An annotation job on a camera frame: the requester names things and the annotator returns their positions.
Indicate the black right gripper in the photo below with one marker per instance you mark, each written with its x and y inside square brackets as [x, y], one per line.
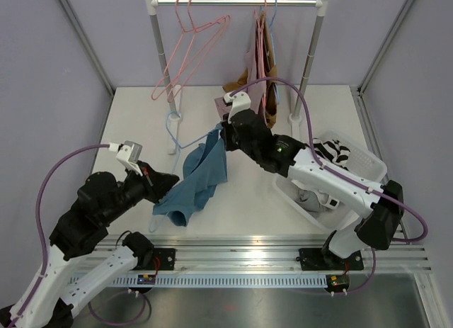
[226, 134]

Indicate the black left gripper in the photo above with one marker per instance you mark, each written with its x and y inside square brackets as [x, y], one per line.
[157, 184]

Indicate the light blue hanger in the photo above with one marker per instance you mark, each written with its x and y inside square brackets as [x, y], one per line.
[177, 158]

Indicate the blue tank top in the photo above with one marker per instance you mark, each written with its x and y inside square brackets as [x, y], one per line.
[203, 170]

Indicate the black white striped tank top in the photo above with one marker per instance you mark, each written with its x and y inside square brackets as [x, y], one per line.
[333, 151]

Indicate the grey tank top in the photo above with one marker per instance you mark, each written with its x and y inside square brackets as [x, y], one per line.
[316, 201]

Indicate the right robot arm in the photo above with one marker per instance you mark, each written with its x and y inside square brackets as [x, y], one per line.
[378, 206]

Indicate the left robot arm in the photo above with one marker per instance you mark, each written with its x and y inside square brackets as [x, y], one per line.
[54, 301]

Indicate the brown tank top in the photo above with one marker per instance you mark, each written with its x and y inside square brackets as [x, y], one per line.
[250, 73]

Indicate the white clothes rack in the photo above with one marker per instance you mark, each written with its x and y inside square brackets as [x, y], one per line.
[295, 117]

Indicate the white plastic laundry basket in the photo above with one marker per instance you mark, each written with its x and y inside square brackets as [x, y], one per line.
[361, 163]

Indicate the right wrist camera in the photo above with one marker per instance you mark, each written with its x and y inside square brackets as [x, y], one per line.
[237, 102]

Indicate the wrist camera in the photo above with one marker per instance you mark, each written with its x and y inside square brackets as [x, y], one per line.
[127, 154]
[237, 102]

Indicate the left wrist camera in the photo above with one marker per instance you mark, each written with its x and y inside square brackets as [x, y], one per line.
[127, 154]

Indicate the white cable duct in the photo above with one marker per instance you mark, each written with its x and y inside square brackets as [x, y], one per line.
[134, 280]

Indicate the aluminium rail base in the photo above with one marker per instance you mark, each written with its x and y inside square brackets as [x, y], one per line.
[275, 254]

